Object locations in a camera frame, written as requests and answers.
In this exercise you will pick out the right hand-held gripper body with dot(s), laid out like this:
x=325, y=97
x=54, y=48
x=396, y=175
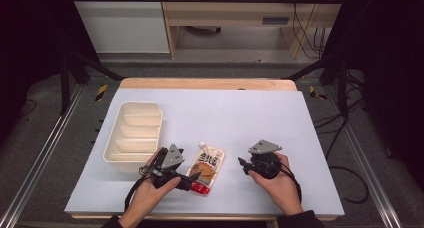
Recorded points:
x=265, y=161

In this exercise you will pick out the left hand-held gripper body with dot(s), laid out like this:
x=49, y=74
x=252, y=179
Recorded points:
x=167, y=164

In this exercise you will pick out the spout pouch with red base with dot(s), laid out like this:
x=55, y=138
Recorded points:
x=206, y=168

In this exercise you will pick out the person's right hand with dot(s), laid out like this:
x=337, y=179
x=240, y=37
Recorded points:
x=278, y=186

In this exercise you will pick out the person's left hand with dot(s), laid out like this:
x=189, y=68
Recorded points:
x=150, y=194

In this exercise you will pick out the white divided storage box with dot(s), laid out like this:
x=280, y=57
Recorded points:
x=135, y=136

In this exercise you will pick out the white table mat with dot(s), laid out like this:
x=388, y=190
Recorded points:
x=213, y=121

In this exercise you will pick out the wooden table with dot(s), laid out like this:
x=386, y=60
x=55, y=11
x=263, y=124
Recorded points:
x=206, y=83

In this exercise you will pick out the black metal stand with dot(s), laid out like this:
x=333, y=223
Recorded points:
x=336, y=71
x=71, y=71

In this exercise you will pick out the white cabinet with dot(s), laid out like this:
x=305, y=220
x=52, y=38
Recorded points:
x=123, y=24

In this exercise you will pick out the wooden desk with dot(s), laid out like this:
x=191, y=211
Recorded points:
x=230, y=11

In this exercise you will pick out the black curtain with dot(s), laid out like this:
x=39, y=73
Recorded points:
x=390, y=71
x=30, y=38

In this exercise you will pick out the aluminium floor rail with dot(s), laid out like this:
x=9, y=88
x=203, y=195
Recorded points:
x=40, y=154
x=370, y=174

